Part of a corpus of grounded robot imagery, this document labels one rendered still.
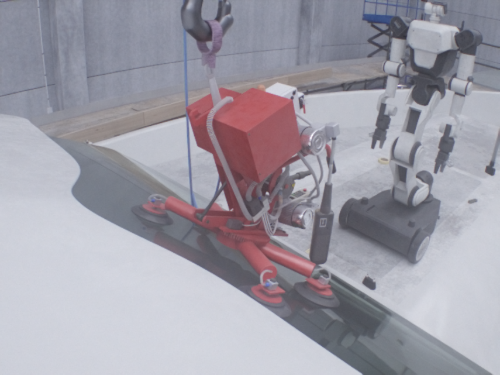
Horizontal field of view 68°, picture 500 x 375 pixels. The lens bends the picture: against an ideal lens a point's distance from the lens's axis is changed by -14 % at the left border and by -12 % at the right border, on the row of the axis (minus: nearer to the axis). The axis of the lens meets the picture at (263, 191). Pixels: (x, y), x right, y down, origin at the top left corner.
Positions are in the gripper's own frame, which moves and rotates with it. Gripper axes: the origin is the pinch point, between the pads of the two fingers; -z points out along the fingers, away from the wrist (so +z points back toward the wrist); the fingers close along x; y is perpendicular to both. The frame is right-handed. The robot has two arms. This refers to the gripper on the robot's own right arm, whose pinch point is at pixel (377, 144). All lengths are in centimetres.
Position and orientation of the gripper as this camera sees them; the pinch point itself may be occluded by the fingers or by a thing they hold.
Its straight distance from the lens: 266.2
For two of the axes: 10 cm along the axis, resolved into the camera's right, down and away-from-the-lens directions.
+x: -6.9, 1.1, -7.1
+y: 7.0, 3.6, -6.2
